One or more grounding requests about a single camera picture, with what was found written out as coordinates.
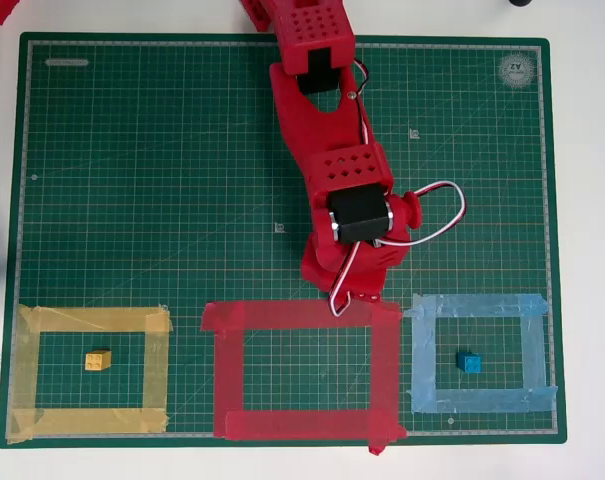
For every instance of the blue tape square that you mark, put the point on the blue tape square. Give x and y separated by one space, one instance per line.
424 350

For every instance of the yellow cube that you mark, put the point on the yellow cube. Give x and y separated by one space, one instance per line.
97 361

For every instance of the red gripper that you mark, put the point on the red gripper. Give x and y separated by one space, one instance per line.
364 294

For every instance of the red robot arm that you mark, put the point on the red robot arm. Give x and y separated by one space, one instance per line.
312 115

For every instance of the red tape square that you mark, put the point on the red tape square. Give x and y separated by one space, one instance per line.
229 370

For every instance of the black pole foot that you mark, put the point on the black pole foot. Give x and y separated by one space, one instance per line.
520 2

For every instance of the blue cube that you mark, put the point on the blue cube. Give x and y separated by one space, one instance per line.
469 363

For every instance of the yellow tape square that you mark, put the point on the yellow tape square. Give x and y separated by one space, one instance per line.
154 365

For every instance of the green cutting mat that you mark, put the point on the green cutting mat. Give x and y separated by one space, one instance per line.
157 200

